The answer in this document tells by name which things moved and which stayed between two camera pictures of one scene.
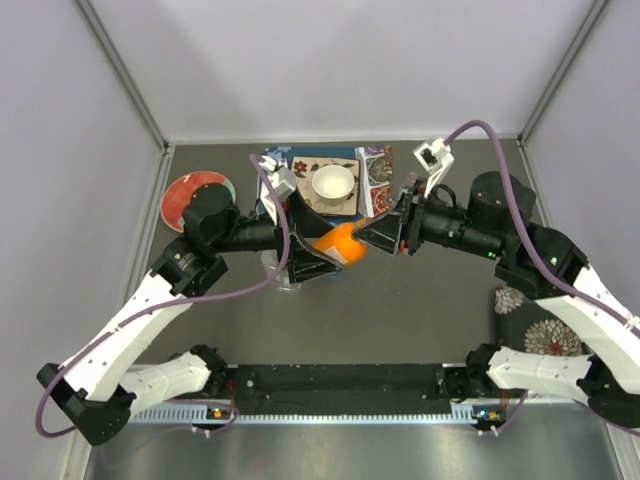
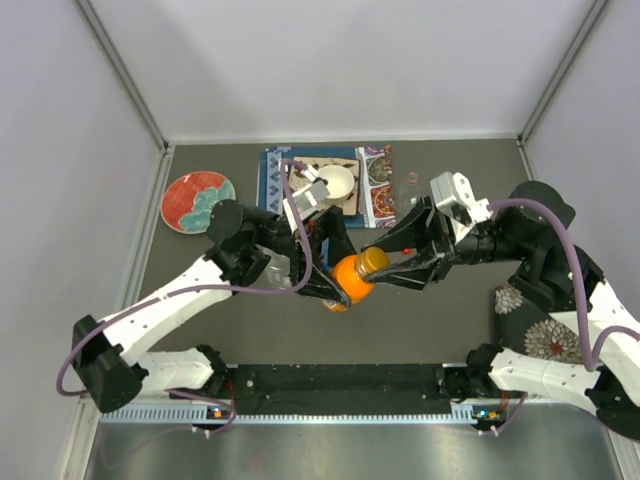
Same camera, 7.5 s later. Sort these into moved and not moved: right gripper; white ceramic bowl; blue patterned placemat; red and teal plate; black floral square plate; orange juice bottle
Moved: orange juice bottle; right gripper
Not moved: black floral square plate; blue patterned placemat; red and teal plate; white ceramic bowl
